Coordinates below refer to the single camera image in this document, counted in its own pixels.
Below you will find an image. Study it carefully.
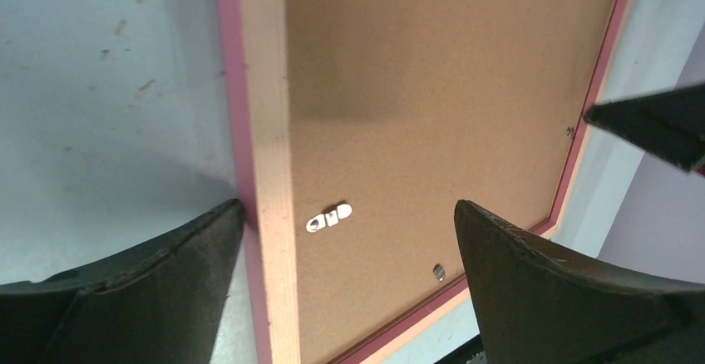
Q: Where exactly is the brown cardboard backing board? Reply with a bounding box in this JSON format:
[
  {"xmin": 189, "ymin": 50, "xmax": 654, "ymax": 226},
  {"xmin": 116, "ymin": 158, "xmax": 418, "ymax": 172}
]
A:
[{"xmin": 287, "ymin": 0, "xmax": 614, "ymax": 363}]

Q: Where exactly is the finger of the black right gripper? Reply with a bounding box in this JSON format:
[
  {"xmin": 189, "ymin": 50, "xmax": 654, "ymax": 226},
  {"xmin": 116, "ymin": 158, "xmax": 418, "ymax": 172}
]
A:
[{"xmin": 583, "ymin": 83, "xmax": 704, "ymax": 174}]

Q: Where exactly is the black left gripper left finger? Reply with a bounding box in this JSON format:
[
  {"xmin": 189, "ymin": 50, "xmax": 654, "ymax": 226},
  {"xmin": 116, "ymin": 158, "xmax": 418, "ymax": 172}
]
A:
[{"xmin": 1, "ymin": 199, "xmax": 244, "ymax": 363}]

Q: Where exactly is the silver metal hanger clip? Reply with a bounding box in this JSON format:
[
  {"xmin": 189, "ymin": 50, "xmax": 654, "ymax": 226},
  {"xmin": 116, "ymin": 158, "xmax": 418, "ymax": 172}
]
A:
[{"xmin": 305, "ymin": 201, "xmax": 353, "ymax": 233}]

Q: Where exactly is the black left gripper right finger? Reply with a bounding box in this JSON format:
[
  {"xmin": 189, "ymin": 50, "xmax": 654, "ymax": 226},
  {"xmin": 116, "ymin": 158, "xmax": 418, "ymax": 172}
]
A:
[{"xmin": 454, "ymin": 200, "xmax": 704, "ymax": 363}]

